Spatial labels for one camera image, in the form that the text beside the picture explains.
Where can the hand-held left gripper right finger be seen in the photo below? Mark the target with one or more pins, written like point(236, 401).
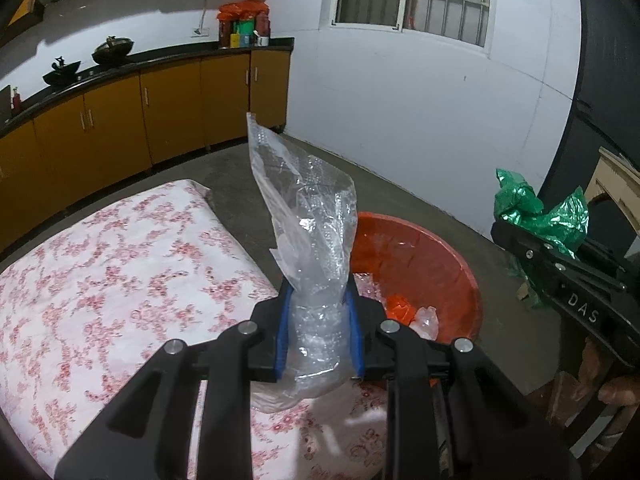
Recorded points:
point(356, 342)

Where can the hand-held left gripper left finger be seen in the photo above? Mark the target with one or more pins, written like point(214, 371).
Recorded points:
point(282, 342)

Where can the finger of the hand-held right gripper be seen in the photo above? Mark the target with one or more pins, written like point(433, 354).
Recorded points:
point(610, 260)
point(520, 242)

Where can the green plastic bag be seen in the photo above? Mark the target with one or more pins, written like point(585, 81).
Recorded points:
point(525, 205)

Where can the orange plastic bag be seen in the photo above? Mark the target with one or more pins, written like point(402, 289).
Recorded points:
point(400, 308)

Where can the small clear plastic bag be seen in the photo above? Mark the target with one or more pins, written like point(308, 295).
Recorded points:
point(426, 321)

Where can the long clear plastic bag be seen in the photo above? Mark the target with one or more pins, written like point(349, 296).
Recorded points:
point(310, 260)

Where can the orange plastic basin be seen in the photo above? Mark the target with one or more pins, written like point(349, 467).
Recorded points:
point(430, 260)

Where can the person's right hand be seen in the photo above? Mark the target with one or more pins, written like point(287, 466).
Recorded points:
point(625, 390)

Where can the cardboard scrap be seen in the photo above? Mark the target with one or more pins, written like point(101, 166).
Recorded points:
point(526, 291)

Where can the brown wooden chair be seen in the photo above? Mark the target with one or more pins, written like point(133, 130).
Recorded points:
point(570, 390)

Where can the floral tablecloth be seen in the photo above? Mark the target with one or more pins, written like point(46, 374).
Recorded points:
point(100, 285)

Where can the yellow lower kitchen cabinets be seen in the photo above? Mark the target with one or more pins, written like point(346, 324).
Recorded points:
point(115, 115)

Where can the white cup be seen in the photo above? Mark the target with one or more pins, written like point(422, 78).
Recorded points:
point(263, 41)

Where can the yellow container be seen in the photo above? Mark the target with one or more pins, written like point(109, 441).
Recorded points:
point(234, 41)

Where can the black kitchen countertop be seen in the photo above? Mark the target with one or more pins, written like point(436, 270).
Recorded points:
point(165, 57)

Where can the dark red jar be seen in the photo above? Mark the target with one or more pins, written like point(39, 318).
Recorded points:
point(225, 32)

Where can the dark bottle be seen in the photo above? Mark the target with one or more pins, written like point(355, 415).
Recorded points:
point(263, 25)

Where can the green container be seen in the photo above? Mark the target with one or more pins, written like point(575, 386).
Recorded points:
point(245, 26)

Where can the red bag on jars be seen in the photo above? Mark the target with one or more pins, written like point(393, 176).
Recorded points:
point(245, 9)

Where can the black wok with lid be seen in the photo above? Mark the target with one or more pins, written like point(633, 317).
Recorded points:
point(112, 50)

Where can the red bottle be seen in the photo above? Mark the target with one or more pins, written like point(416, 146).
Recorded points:
point(16, 102)

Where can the brown cutting board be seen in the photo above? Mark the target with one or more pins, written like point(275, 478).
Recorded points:
point(4, 105)

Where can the cream wooden frame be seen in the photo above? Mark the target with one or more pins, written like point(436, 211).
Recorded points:
point(612, 170)

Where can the wall socket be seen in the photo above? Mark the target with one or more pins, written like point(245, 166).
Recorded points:
point(200, 32)

